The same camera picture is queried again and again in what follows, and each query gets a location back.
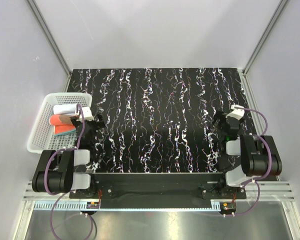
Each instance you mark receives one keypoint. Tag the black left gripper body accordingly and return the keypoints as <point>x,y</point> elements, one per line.
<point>93,127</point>

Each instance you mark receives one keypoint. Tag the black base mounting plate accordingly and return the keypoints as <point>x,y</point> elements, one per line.
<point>155,191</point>

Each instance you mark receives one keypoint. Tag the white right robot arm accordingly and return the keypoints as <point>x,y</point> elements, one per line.
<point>259,156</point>

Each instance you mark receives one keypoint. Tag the left aluminium corner post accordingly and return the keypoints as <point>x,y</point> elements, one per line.
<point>48,35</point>

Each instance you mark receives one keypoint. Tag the white slotted cable duct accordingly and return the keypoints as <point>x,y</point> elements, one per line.
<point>62,205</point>

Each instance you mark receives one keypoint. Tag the white plastic basket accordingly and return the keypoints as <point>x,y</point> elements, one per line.
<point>41,136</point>

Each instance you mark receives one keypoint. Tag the brown towel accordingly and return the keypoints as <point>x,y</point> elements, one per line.
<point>62,124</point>

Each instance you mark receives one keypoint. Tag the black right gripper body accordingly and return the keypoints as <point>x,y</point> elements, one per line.
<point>221,129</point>

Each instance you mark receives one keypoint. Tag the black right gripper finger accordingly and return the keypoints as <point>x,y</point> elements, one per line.
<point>219,119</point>
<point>240,124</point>

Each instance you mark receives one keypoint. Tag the aluminium corner post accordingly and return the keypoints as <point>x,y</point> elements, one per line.
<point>266,34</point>
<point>48,35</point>

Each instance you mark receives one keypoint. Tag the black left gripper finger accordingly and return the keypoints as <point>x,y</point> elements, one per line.
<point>99,122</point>
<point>75,121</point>

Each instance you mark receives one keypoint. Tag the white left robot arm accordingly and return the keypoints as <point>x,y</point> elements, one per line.
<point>55,171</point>

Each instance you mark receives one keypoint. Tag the right aluminium corner post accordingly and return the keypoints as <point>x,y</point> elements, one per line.
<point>266,34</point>

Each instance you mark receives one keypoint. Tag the white terry towel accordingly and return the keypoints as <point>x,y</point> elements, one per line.
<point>65,109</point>

